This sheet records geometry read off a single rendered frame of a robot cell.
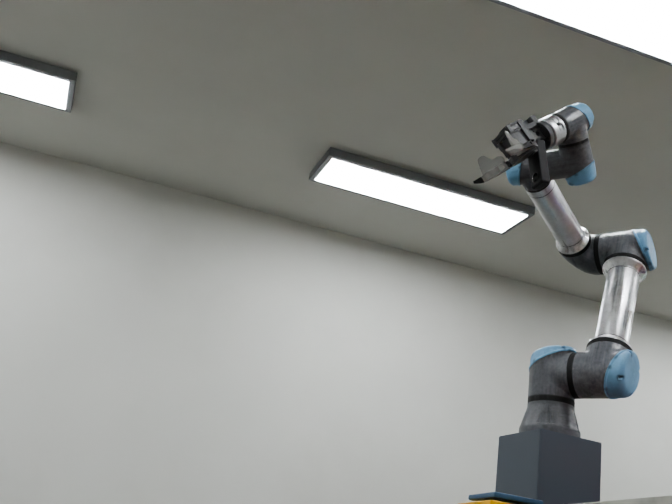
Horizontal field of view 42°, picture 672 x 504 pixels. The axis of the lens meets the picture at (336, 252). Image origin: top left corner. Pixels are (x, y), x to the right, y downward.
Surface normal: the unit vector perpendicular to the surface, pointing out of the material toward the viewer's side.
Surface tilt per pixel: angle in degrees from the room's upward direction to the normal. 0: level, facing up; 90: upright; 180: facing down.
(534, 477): 90
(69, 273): 90
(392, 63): 180
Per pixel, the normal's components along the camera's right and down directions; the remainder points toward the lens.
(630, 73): -0.14, 0.92
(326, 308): 0.33, -0.30
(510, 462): -0.91, -0.26
